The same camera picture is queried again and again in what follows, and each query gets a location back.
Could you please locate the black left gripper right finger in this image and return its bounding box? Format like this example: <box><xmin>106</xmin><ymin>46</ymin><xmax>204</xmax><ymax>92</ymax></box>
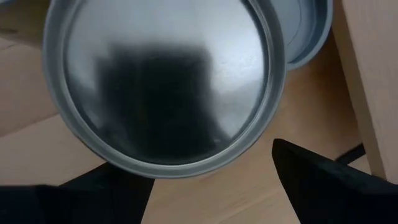
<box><xmin>271</xmin><ymin>138</ymin><xmax>398</xmax><ymax>224</ymax></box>

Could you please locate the green dotted can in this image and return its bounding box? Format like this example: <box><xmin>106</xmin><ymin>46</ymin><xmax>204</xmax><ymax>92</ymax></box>
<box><xmin>42</xmin><ymin>0</ymin><xmax>287</xmax><ymax>180</ymax></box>

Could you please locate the tomato print can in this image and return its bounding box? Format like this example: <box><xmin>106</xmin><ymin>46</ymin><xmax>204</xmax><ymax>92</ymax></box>
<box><xmin>269</xmin><ymin>0</ymin><xmax>334</xmax><ymax>72</ymax></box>

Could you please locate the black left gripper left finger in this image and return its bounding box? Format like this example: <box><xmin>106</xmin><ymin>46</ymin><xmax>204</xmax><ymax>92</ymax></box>
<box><xmin>0</xmin><ymin>161</ymin><xmax>155</xmax><ymax>224</ymax></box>

